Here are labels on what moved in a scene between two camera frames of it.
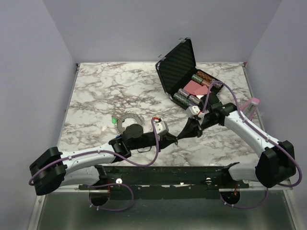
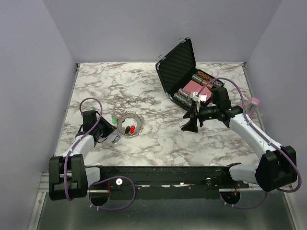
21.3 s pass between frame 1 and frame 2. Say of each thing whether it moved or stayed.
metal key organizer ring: stayed
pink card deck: stayed
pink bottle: stayed
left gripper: moved
